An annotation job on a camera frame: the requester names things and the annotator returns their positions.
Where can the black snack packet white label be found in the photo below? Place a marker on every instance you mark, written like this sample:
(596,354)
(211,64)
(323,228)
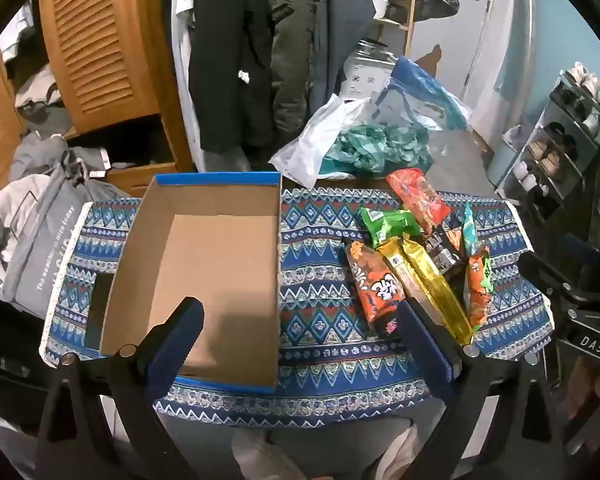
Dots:
(437,257)

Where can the blue patterned tablecloth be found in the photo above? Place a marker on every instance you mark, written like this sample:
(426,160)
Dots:
(325,270)

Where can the white hanging garment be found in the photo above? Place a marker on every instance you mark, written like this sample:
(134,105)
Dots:
(180,40)

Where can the wooden shelf rack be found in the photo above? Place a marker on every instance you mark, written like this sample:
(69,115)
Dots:
(410,15)

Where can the olive green jacket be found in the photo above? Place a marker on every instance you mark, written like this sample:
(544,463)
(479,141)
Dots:
(290,35)

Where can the red-orange snack bag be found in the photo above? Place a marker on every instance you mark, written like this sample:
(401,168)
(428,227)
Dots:
(420,200)

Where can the person's grey clothing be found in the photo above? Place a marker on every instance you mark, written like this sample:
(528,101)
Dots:
(330,452)

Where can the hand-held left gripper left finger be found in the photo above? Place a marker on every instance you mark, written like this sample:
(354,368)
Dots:
(177,355)

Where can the wooden wardrobe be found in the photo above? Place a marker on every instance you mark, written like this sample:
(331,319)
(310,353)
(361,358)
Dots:
(130,125)

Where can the teal checkered cloth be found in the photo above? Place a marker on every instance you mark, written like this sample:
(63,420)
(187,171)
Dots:
(375,147)

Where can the green snack bag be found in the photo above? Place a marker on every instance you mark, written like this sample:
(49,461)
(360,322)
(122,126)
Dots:
(387,225)

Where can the blue-grey hanging coat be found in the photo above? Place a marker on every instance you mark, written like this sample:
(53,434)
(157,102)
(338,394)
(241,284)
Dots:
(340,25)

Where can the grey clothes pile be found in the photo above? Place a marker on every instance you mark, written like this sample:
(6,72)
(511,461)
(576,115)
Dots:
(45,150)

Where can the blue plastic bag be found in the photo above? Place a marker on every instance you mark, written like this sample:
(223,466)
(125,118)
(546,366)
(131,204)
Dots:
(420,95)

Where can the grey laundry bag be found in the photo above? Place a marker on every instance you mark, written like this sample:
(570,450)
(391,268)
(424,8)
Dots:
(45,245)

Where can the pale blue bin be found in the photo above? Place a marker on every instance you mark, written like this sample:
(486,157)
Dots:
(505,160)

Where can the black hanging coat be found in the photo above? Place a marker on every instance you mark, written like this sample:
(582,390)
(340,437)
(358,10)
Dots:
(230,55)

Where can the grey shoe rack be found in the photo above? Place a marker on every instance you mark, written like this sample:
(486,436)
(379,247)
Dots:
(565,140)

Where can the gold snack packet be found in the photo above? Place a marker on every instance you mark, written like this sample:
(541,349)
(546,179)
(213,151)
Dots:
(430,285)

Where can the blue-edged cardboard box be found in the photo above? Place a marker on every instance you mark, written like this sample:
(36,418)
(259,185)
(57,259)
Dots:
(215,270)

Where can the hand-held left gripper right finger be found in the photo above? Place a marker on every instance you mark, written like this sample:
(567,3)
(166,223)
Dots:
(427,350)

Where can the white plastic bag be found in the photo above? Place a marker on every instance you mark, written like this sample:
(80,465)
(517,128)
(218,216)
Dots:
(310,140)

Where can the orange stick snack packet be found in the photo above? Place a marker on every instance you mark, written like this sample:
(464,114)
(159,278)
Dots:
(480,290)

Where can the teal snack packet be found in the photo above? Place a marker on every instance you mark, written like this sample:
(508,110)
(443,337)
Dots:
(469,230)

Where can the group of assorted shoes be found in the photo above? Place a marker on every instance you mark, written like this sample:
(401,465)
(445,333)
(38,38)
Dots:
(545,157)

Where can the orange snack packet white lettering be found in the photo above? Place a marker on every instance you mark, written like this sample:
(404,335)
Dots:
(375,290)

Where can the white metal-lidded container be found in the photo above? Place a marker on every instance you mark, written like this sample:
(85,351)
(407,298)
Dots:
(365,72)

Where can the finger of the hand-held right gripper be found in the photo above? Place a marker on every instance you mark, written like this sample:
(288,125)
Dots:
(545,272)
(582,248)

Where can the person's right hand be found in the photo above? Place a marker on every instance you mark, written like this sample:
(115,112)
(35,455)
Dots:
(597,392)

